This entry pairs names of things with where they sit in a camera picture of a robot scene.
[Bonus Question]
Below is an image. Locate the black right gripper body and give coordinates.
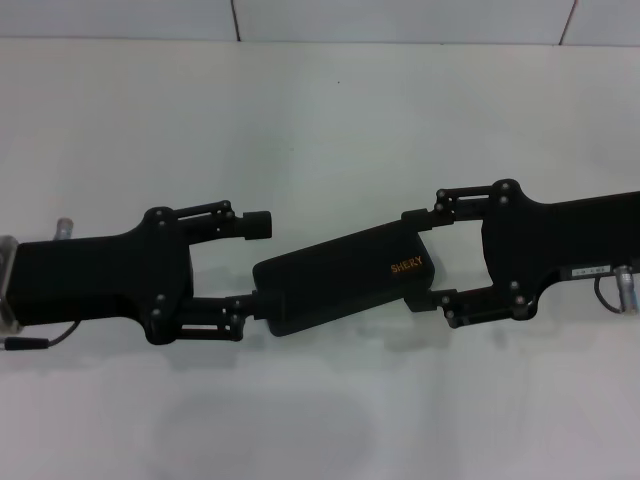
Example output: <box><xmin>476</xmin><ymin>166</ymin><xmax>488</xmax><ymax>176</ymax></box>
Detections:
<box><xmin>478</xmin><ymin>176</ymin><xmax>640</xmax><ymax>322</ymax></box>

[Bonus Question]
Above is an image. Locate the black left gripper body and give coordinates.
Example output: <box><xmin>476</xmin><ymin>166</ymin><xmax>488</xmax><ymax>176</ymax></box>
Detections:
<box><xmin>11</xmin><ymin>205</ymin><xmax>197</xmax><ymax>347</ymax></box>

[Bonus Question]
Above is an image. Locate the black glasses case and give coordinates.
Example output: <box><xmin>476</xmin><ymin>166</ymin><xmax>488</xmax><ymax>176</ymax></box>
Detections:
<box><xmin>252</xmin><ymin>219</ymin><xmax>437</xmax><ymax>339</ymax></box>

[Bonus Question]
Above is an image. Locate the small clear cylindrical fitting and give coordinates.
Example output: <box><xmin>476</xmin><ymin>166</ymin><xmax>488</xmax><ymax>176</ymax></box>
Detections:
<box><xmin>53</xmin><ymin>215</ymin><xmax>77</xmax><ymax>242</ymax></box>
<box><xmin>612</xmin><ymin>266</ymin><xmax>640</xmax><ymax>316</ymax></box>

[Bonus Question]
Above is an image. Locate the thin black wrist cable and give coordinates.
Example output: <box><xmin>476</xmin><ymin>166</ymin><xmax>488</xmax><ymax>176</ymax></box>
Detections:
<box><xmin>593</xmin><ymin>274</ymin><xmax>619</xmax><ymax>312</ymax></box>
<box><xmin>0</xmin><ymin>319</ymin><xmax>82</xmax><ymax>354</ymax></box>

